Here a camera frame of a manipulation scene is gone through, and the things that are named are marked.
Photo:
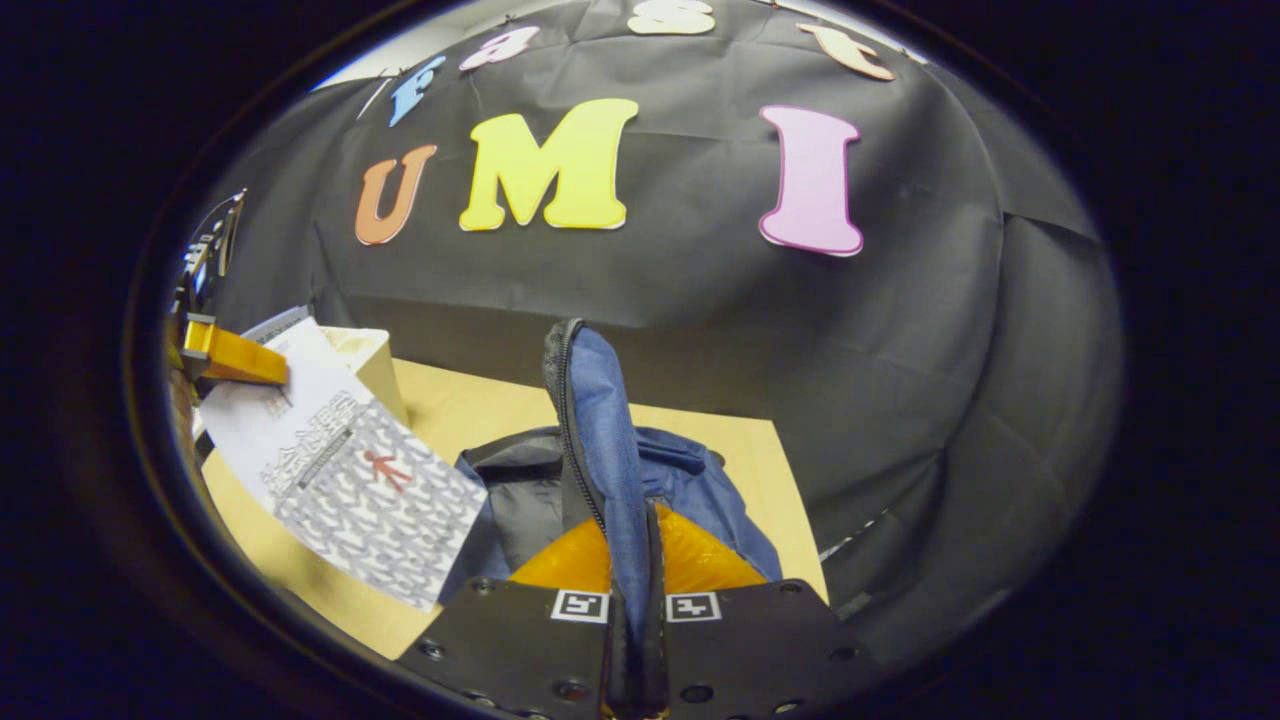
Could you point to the grey patterned cover book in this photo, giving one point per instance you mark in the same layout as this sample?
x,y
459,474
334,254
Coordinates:
x,y
380,500

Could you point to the black backdrop cloth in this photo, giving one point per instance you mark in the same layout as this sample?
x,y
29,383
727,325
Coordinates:
x,y
700,300

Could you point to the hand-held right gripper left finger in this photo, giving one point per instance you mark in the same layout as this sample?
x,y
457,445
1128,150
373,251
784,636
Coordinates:
x,y
515,640

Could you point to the cream plastic bookshelf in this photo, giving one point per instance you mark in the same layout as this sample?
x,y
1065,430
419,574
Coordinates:
x,y
375,360

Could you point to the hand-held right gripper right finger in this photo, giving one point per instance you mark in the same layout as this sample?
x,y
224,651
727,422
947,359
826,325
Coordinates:
x,y
760,645

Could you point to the blue schoolbag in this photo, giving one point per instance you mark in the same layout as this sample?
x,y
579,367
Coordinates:
x,y
600,430

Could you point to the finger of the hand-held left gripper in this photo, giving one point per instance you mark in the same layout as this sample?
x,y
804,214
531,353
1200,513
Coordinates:
x,y
240,355

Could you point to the computer monitor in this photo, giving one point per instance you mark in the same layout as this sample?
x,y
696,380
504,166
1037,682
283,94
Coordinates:
x,y
212,255

